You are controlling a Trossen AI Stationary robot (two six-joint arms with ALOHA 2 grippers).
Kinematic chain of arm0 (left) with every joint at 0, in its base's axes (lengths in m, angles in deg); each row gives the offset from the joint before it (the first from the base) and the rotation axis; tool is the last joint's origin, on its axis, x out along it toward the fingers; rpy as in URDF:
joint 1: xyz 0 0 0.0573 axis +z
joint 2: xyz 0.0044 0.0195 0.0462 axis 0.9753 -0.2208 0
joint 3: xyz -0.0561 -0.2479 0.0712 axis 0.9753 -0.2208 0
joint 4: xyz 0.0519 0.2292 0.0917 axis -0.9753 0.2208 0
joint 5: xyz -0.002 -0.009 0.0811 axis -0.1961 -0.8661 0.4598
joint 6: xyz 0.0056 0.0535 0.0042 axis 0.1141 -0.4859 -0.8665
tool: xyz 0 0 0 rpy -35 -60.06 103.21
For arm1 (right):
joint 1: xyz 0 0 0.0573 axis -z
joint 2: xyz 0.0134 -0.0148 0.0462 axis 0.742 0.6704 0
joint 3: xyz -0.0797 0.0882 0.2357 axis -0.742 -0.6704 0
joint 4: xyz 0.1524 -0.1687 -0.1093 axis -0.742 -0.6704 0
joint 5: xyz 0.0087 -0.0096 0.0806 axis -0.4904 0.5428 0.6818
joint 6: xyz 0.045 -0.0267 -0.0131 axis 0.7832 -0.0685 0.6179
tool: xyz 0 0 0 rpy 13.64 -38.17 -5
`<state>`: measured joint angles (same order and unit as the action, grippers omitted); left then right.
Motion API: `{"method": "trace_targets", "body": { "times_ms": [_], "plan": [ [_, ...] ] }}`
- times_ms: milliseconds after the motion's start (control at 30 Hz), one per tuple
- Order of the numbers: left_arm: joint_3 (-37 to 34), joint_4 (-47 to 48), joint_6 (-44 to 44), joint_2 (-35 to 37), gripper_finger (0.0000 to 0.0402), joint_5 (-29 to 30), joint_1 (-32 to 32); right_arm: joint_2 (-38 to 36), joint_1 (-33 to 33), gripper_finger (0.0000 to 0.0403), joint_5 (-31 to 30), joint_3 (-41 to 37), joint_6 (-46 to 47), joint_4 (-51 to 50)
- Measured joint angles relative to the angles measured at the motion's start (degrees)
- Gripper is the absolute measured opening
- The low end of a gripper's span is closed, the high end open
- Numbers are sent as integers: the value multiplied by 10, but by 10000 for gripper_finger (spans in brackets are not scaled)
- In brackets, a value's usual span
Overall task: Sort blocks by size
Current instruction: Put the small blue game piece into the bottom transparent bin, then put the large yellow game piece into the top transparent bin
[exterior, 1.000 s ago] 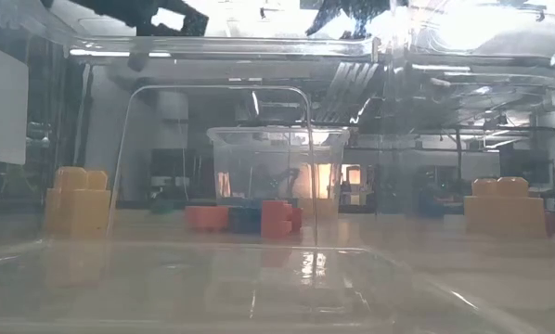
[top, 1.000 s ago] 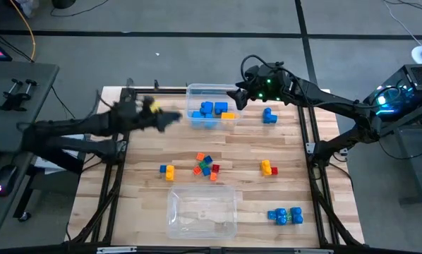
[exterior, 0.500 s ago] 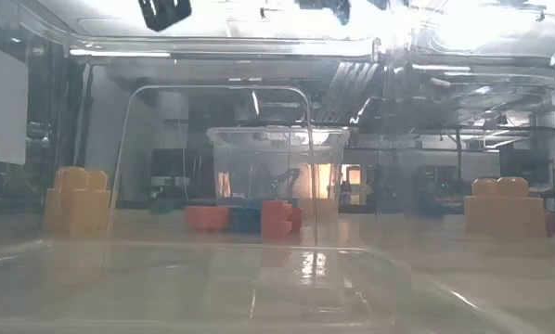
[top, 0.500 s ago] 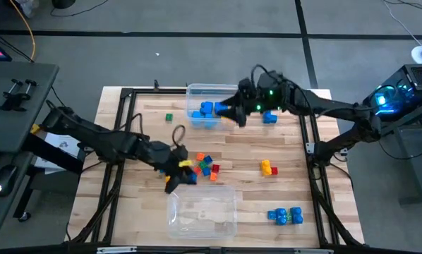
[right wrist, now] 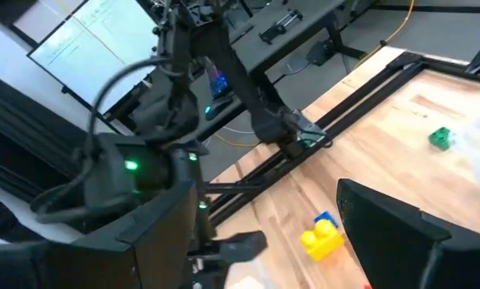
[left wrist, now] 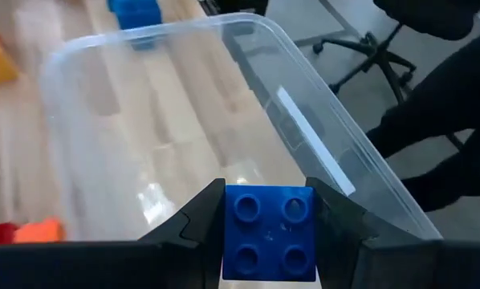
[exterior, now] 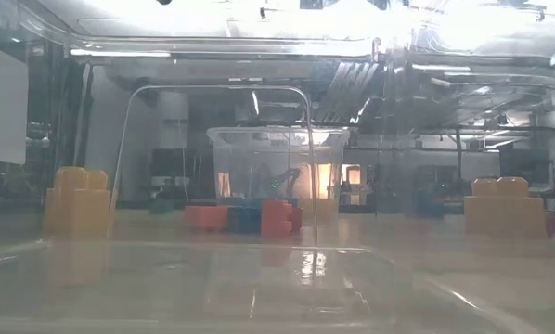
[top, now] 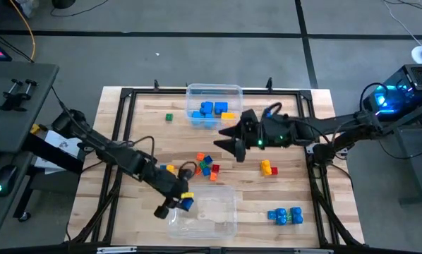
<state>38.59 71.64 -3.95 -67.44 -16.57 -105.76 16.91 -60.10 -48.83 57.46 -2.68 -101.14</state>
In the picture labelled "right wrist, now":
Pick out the black metal table frame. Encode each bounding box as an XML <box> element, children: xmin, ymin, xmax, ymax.
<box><xmin>205</xmin><ymin>51</ymin><xmax>480</xmax><ymax>226</ymax></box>

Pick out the yellow cable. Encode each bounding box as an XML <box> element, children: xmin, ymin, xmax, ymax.
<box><xmin>354</xmin><ymin>0</ymin><xmax>416</xmax><ymax>69</ymax></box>

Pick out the large yellow block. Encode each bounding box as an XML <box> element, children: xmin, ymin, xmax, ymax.
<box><xmin>300</xmin><ymin>219</ymin><xmax>344</xmax><ymax>263</ymax></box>

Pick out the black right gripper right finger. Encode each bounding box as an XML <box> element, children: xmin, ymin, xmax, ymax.
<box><xmin>338</xmin><ymin>179</ymin><xmax>480</xmax><ymax>289</ymax></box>

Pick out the computer monitor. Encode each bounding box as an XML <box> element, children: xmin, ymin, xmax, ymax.
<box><xmin>26</xmin><ymin>0</ymin><xmax>161</xmax><ymax>116</ymax></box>

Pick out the backlit keyboard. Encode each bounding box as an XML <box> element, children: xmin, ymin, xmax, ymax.
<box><xmin>207</xmin><ymin>59</ymin><xmax>230</xmax><ymax>100</ymax></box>

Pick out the blue block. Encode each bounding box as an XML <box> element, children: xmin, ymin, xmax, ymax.
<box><xmin>313</xmin><ymin>210</ymin><xmax>340</xmax><ymax>229</ymax></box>

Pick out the black computer mouse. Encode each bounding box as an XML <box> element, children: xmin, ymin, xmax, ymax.
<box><xmin>204</xmin><ymin>96</ymin><xmax>235</xmax><ymax>121</ymax></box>

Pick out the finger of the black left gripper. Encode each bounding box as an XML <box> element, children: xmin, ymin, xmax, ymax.
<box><xmin>214</xmin><ymin>230</ymin><xmax>268</xmax><ymax>264</ymax></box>

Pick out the small green block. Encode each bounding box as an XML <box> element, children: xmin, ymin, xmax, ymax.
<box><xmin>428</xmin><ymin>126</ymin><xmax>454</xmax><ymax>152</ymax></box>

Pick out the black ribbed panel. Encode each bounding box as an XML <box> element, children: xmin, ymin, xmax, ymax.
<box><xmin>0</xmin><ymin>78</ymin><xmax>88</xmax><ymax>201</ymax></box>

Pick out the dark grey desk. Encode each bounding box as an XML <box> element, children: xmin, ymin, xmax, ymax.
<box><xmin>223</xmin><ymin>0</ymin><xmax>369</xmax><ymax>77</ymax></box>

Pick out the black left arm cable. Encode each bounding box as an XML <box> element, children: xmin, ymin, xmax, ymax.
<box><xmin>29</xmin><ymin>58</ymin><xmax>173</xmax><ymax>224</ymax></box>

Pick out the black power adapter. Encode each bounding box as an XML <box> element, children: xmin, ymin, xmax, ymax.
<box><xmin>306</xmin><ymin>39</ymin><xmax>337</xmax><ymax>67</ymax></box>

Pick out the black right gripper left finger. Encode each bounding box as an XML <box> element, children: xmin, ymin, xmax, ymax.
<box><xmin>0</xmin><ymin>181</ymin><xmax>197</xmax><ymax>289</ymax></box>

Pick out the black desk clamp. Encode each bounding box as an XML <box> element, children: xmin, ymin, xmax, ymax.
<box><xmin>258</xmin><ymin>8</ymin><xmax>305</xmax><ymax>45</ymax></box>

